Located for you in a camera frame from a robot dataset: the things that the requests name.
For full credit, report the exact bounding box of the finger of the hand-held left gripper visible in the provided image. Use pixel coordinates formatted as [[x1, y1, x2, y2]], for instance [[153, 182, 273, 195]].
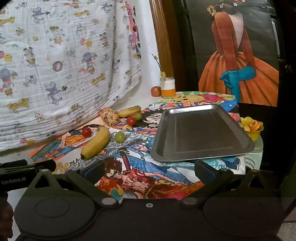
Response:
[[26, 160, 57, 174]]

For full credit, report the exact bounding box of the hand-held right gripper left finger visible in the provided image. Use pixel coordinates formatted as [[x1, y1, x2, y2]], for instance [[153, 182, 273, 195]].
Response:
[[26, 159, 119, 207]]

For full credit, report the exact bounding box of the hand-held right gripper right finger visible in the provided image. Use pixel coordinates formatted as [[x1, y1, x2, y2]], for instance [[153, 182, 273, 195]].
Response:
[[181, 159, 271, 207]]

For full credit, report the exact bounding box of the large yellow banana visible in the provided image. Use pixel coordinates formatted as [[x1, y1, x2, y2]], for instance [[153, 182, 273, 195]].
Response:
[[80, 125, 110, 160]]

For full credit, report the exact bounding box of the metal tray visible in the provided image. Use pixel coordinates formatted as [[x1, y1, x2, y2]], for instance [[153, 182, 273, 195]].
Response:
[[151, 104, 255, 163]]

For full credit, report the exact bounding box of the small brownish banana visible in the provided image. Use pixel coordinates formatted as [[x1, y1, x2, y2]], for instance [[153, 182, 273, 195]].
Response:
[[118, 105, 141, 118]]

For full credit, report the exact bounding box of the green plastic stool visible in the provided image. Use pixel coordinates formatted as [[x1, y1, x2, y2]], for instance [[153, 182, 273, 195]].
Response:
[[244, 134, 264, 172]]

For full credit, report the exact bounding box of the yellow bowl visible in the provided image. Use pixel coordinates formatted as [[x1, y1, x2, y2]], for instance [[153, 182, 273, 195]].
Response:
[[240, 116, 264, 142]]

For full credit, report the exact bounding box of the orange peel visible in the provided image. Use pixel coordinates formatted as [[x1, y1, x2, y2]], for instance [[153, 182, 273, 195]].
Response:
[[246, 120, 260, 132]]

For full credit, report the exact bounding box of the yellow bear drawing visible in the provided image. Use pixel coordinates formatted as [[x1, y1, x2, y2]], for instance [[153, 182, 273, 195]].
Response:
[[159, 91, 238, 114]]

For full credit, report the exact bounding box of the white and orange jar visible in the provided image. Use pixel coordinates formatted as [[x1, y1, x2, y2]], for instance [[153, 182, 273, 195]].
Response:
[[160, 77, 176, 98]]

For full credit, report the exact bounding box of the white cartoon printed blanket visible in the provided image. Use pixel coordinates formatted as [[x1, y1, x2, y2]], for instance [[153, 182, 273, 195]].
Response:
[[0, 0, 142, 152]]

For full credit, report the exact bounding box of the wall poster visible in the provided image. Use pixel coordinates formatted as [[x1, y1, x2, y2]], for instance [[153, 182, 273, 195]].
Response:
[[185, 0, 280, 107]]

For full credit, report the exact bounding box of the wooden door frame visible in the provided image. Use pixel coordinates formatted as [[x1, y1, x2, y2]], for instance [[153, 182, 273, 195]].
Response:
[[149, 0, 199, 93]]

